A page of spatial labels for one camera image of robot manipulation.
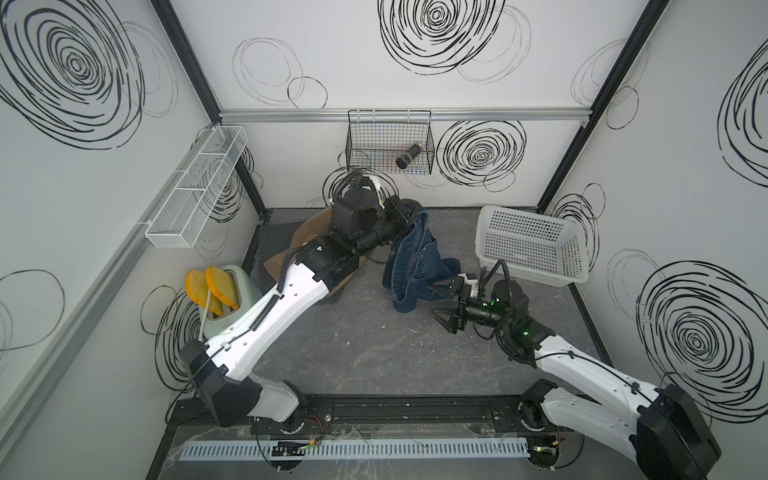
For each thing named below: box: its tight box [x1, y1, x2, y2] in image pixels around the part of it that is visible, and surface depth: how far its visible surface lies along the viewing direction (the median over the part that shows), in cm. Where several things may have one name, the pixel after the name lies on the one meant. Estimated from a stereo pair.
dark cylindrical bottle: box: [396, 143, 422, 169], surface depth 93 cm
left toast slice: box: [185, 269, 208, 309], surface depth 74 cm
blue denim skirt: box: [382, 198, 461, 313], surface depth 75 cm
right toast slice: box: [206, 266, 240, 310], surface depth 77 cm
